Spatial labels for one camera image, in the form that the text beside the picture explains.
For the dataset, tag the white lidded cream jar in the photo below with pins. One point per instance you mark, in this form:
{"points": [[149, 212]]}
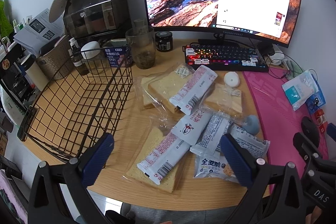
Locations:
{"points": [[90, 50]]}

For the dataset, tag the RGB mechanical keyboard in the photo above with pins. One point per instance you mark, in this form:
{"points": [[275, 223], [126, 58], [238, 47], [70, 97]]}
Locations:
{"points": [[224, 58]]}

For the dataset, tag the woven storage basket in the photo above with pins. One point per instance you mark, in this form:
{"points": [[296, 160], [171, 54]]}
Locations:
{"points": [[55, 61]]}

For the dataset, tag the white round puck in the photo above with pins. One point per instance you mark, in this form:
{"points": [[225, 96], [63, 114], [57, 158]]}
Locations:
{"points": [[232, 79]]}

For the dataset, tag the white teal mask pack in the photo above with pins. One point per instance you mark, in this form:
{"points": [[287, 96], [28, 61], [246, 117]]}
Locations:
{"points": [[299, 89]]}

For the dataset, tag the bagged bread slices back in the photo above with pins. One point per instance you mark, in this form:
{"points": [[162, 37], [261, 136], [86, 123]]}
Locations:
{"points": [[155, 91]]}

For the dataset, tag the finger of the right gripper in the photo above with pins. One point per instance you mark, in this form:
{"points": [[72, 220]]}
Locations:
{"points": [[331, 131], [310, 130]]}

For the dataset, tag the white sachet yanwobazhenfen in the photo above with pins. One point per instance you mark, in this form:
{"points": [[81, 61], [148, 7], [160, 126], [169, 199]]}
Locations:
{"points": [[190, 127]]}

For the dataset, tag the glass jar with residue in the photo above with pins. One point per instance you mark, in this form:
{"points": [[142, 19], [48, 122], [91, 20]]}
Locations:
{"points": [[141, 39]]}

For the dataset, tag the bagged bread slice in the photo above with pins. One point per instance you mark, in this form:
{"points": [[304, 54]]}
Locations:
{"points": [[224, 99], [159, 128]]}

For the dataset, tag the white red sachet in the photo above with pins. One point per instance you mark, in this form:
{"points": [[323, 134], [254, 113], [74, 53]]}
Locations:
{"points": [[157, 165], [190, 94]]}

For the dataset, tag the blue luncheon meat tin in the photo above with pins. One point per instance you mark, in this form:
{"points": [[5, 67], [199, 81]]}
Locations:
{"points": [[118, 53]]}

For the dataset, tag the pink desk mat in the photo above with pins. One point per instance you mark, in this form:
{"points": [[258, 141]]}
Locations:
{"points": [[279, 122]]}

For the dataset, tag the black wire basket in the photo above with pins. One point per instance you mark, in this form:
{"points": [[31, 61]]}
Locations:
{"points": [[74, 111]]}

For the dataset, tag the blue plastic packet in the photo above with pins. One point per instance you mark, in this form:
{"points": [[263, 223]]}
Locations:
{"points": [[316, 100]]}

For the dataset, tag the black shelf rack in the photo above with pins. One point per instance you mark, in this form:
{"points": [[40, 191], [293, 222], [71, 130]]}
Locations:
{"points": [[13, 80]]}

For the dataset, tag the whole wheat cracker packet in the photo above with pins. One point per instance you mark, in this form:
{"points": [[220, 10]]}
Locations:
{"points": [[211, 167]]}

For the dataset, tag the blue grey silicone object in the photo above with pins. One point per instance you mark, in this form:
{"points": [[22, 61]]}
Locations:
{"points": [[251, 125]]}

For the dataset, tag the small red packet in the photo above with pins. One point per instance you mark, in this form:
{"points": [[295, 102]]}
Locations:
{"points": [[321, 121]]}

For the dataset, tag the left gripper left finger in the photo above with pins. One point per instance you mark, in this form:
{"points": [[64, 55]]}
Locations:
{"points": [[47, 203]]}

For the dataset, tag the printed paper sheets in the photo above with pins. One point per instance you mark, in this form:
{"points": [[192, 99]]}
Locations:
{"points": [[39, 32]]}

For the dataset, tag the bagged bread slice front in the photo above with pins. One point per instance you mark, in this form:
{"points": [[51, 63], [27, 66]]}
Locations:
{"points": [[159, 128]]}

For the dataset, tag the smoked acrylic storage box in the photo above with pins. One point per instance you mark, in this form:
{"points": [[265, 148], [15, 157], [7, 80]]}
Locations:
{"points": [[86, 19]]}

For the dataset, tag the grey cracker packet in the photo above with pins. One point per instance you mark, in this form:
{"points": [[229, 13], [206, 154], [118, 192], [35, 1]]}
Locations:
{"points": [[257, 147], [211, 136]]}

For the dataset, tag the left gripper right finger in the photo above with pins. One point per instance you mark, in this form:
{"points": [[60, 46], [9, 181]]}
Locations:
{"points": [[286, 203]]}

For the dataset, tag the small black jar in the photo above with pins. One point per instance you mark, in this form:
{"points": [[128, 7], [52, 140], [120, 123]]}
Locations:
{"points": [[164, 41]]}

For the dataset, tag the white cylinder cup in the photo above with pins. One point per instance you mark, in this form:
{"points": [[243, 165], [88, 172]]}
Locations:
{"points": [[34, 72]]}

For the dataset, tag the dark pump bottle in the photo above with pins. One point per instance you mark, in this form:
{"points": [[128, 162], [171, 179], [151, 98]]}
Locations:
{"points": [[77, 57]]}

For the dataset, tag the green plush toy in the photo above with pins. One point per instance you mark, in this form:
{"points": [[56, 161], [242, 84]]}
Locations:
{"points": [[6, 27]]}

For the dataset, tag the round white fan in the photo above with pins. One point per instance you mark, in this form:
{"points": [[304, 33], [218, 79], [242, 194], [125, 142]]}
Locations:
{"points": [[56, 9]]}

